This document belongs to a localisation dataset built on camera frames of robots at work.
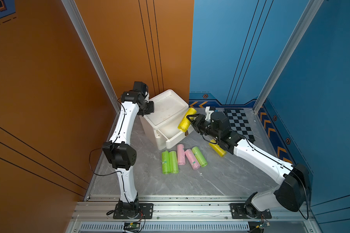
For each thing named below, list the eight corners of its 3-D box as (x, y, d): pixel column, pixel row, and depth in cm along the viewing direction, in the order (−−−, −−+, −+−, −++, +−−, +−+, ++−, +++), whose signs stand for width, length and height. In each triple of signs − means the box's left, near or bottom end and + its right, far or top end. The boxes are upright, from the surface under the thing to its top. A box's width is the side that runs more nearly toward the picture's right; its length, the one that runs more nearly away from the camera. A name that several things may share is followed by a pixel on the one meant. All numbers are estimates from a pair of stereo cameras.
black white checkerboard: (233, 142, 103) (235, 139, 99) (225, 112, 122) (226, 108, 118) (253, 142, 103) (255, 139, 99) (241, 112, 122) (243, 108, 118)
